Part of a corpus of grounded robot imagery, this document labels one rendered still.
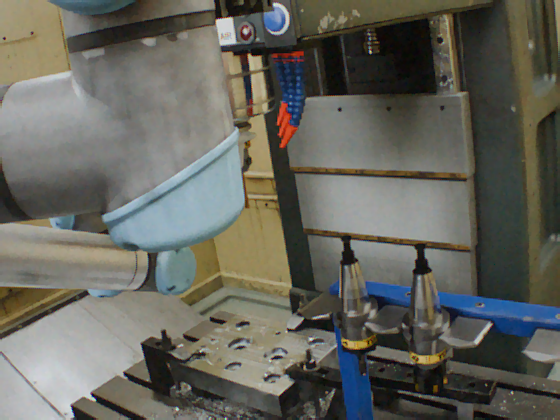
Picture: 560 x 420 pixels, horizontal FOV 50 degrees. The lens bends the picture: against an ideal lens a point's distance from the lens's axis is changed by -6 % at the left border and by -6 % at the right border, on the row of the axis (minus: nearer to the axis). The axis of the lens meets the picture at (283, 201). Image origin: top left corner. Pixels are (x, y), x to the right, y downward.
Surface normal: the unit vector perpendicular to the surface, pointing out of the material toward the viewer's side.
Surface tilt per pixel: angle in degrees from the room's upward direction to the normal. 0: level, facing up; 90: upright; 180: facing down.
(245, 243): 90
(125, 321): 24
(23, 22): 90
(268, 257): 90
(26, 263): 97
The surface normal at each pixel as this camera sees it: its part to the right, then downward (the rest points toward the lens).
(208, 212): 0.62, 0.18
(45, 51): 0.78, 0.06
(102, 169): 0.00, 0.57
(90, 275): 0.70, 0.48
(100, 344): 0.18, -0.83
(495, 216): -0.61, 0.32
